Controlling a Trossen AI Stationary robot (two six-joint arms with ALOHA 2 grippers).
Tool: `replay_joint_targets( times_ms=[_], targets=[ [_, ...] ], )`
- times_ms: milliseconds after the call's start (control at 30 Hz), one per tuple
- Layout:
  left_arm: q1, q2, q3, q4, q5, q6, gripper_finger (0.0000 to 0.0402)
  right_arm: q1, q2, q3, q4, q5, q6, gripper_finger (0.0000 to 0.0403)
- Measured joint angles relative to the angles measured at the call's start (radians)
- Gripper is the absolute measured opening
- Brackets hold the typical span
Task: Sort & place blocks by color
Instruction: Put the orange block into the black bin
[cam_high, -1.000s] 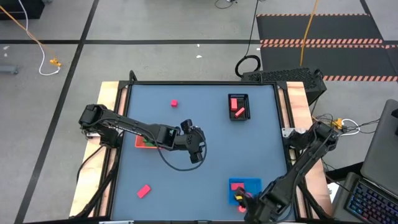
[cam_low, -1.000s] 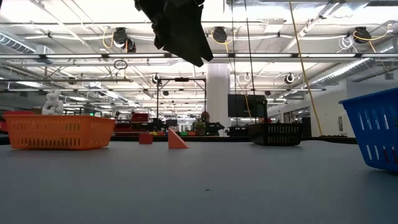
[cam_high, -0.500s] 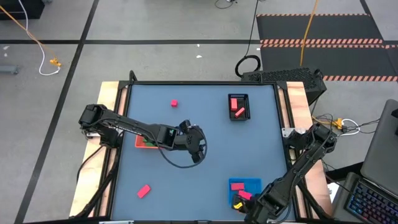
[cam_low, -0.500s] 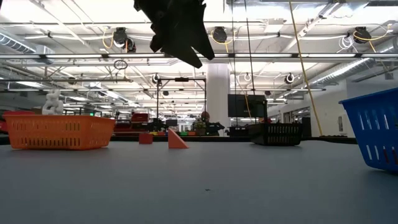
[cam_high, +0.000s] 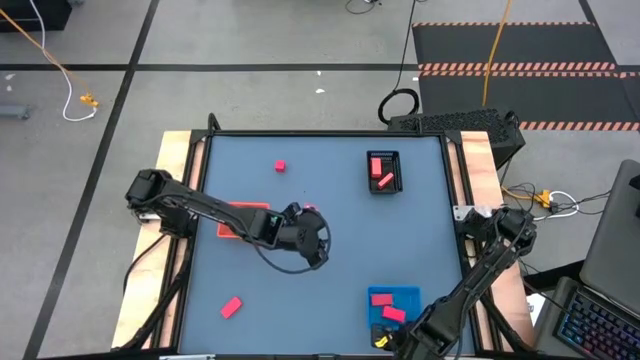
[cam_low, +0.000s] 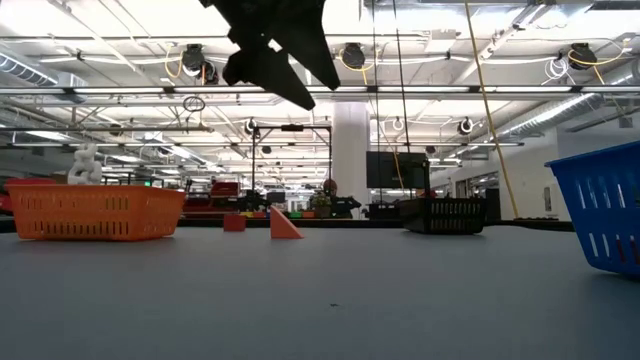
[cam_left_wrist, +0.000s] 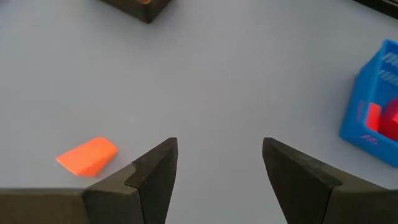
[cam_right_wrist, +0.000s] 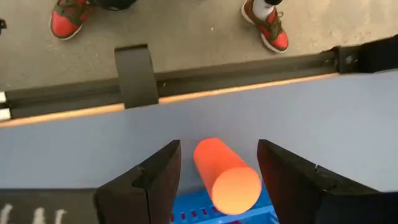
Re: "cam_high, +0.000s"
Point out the white paper sheet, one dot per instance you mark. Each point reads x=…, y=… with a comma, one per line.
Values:
x=536, y=307

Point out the yellow plug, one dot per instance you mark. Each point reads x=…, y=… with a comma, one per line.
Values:
x=544, y=197

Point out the black plastic bin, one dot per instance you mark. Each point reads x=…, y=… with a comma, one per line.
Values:
x=395, y=167

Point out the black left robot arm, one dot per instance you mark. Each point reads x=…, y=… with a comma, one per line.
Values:
x=210, y=210

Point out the blue plastic bin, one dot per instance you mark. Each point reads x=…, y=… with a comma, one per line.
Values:
x=407, y=300

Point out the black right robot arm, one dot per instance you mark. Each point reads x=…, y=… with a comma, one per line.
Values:
x=480, y=270

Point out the small red cube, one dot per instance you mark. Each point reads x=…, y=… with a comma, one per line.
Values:
x=280, y=166

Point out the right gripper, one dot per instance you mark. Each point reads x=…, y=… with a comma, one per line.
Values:
x=400, y=345

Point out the wooden side board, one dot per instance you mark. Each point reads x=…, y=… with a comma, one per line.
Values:
x=477, y=147
x=172, y=147

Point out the black perforated computer case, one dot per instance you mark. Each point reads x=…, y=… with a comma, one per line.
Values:
x=465, y=122

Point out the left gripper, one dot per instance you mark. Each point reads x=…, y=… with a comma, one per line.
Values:
x=300, y=235

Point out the black box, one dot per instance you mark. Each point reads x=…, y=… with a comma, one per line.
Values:
x=30, y=15

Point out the grey floor object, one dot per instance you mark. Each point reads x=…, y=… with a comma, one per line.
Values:
x=12, y=112

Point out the pink rectangular block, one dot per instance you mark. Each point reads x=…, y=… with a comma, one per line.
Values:
x=394, y=314
x=231, y=307
x=381, y=300

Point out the yellow tag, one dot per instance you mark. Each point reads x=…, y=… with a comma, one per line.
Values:
x=382, y=342

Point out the grey laptop with lit keyboard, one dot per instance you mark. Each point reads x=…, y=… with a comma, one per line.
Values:
x=615, y=250

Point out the black striped floor mat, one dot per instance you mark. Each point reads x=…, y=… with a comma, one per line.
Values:
x=525, y=45

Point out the orange plastic bin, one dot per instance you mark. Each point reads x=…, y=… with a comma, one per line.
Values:
x=225, y=231

